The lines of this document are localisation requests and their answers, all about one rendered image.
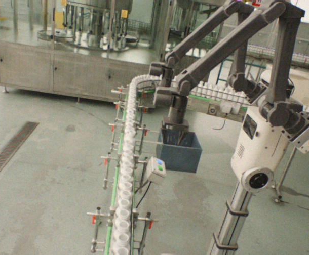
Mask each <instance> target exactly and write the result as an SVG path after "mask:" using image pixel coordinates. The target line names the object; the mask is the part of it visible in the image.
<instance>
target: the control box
mask: <svg viewBox="0 0 309 255"><path fill-rule="evenodd" d="M157 160H159V159H157V158H155V157H153V156H152V157H151V159H150V161H149V162H148V164H147V181H146V182H145V183H143V184H142V185H141V187H139V188H138V189H137V190H136V191H135V194H136V193H137V192H138V191H140V190H141V189H142V188H143V187H144V186H145V185H146V184H148V183H149V181H150V184H151V182H154V183H156V184H159V185H160V184H161V182H162V181H163V180H164V178H165V177H166V170H165V164H164V162H163V161H161V162H162V164H160V163H157ZM159 165H160V166H161V167H162V168H163V169H159V168H157V166H159ZM150 184H149V187H150ZM149 187H148V189H147V191H146V193H147V192H148V190H149ZM146 193H145V194H144V195H143V197H144V196H145V195H146ZM143 197H142V198H141V200H140V202H141V201H142V200H143ZM140 202H139V203H138V205H137V206H136V208H137V207H138V206H139V204H140Z"/></svg>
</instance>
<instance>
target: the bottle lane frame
mask: <svg viewBox="0 0 309 255"><path fill-rule="evenodd" d="M125 112H126V111H125V110H124V111H123V113H124V114H123V120H125ZM120 135H121V137H120V145H119V152H121V147H122V138H123V133H121V134H120ZM118 173H119V167H115V177H114V185H113V192H112V200H111V206H114V203H115V201H114V200H115V193H116V186H117V177H118V176H119V175H118ZM132 206H133V200H132ZM134 208H135V175H134ZM131 220H132V207H131ZM107 228H108V231H107V235H106V243H105V250H104V255H109V253H108V252H109V247H110V245H109V243H110V239H111V238H110V235H111V232H112V231H111V227H108V225H107ZM130 255H131V237H130ZM132 255H134V229H133V234H132Z"/></svg>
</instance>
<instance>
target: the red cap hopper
mask: <svg viewBox="0 0 309 255"><path fill-rule="evenodd" d="M263 1H264V0H255V2H249V5H251V6H253V7H254V8H255V9H257V8H258V7H259V6H260V5H261V3H262V2H263ZM278 19H279V18H277V19H276V20H275V21H274V24H273V27H272V30H271V32H267V31H262V30H260V31H259V32H261V33H266V34H267V35H266V36H265V37H263V38H261V39H260V41H261V40H263V39H264V38H266V37H268V36H269V37H268V38H266V39H264V40H263V41H261V42H264V41H266V40H267V39H268V41H267V44H266V47H267V49H268V47H269V50H271V47H272V45H273V42H274V39H275V36H276V33H277V30H278ZM266 62H267V60H265V62H264V60H261V64H260V66H264V67H265V65H266ZM233 64H234V63H233V62H232V64H231V68H230V71H229V74H228V77H227V79H228V78H229V77H230V75H231V73H232V68H233ZM262 71H264V69H263V68H262V69H261V68H259V70H258V73H257V76H256V78H255V80H254V78H253V76H252V74H251V72H250V73H249V74H250V76H251V77H250V78H251V80H252V81H253V82H255V83H257V84H258V83H259V82H260V78H259V76H260V75H259V74H260V73H261V72H262ZM225 85H226V86H225V87H228V85H229V84H228V83H227V82H226V83H225ZM224 89H225V88H224Z"/></svg>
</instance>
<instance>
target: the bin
mask: <svg viewBox="0 0 309 255"><path fill-rule="evenodd" d="M148 132H152V133H159V138H158V140H157V142H155V141H147V140H143V142H148V143H156V144H157V146H156V153H153V154H156V157H157V159H159V160H161V161H163V162H164V164H165V169H166V170H172V171H180V172H189V173H193V174H196V171H197V167H198V164H199V160H200V158H201V154H202V151H203V149H202V146H201V144H200V142H199V140H198V137H197V135H196V133H195V132H191V131H189V133H188V135H187V136H185V138H184V139H183V140H182V141H181V142H180V144H179V145H178V139H179V134H180V131H177V130H171V129H169V128H167V132H166V136H165V140H164V143H163V133H162V128H161V127H160V131H153V130H150V131H148ZM142 152H143V151H142ZM145 153H151V152H145Z"/></svg>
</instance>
